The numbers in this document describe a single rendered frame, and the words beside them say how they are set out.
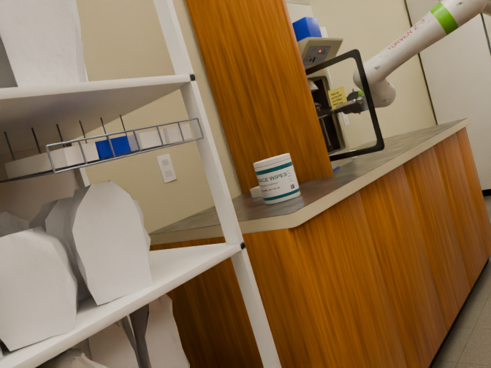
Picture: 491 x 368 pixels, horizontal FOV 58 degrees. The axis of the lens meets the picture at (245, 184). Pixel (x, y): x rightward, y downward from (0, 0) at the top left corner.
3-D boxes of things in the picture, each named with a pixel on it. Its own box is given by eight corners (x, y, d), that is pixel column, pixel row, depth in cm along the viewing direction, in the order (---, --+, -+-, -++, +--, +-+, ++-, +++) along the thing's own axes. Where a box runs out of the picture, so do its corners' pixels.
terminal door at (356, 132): (323, 163, 191) (297, 73, 188) (386, 150, 168) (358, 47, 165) (321, 163, 191) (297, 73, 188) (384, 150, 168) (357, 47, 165)
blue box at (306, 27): (291, 46, 190) (286, 25, 189) (303, 46, 197) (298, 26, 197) (310, 37, 183) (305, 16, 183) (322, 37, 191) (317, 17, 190)
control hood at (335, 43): (291, 70, 188) (285, 47, 187) (327, 66, 212) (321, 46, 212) (314, 60, 180) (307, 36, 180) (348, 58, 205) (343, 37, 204)
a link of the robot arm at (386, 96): (400, 108, 183) (400, 87, 187) (386, 91, 175) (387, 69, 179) (369, 117, 192) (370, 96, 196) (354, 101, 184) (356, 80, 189)
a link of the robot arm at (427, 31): (450, 41, 164) (437, 26, 172) (438, 20, 157) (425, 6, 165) (367, 101, 179) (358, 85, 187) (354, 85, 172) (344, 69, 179)
